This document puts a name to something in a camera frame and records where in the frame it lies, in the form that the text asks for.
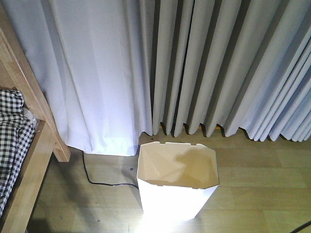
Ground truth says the white plastic trash bin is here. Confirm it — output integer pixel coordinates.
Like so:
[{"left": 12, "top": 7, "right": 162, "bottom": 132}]
[{"left": 137, "top": 141, "right": 219, "bottom": 221}]

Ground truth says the wooden bed frame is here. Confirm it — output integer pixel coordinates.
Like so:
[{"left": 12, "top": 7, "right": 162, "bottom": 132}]
[{"left": 0, "top": 8, "right": 70, "bottom": 233}]

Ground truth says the white curtain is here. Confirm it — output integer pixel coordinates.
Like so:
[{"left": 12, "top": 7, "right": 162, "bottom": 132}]
[{"left": 1, "top": 0, "right": 311, "bottom": 155}]

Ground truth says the black power cord on floor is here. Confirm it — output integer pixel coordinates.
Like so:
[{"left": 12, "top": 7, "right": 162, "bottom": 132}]
[{"left": 81, "top": 150, "right": 139, "bottom": 189}]

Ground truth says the black white checkered bedding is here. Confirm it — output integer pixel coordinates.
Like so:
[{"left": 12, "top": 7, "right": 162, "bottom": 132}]
[{"left": 0, "top": 89, "right": 35, "bottom": 214}]

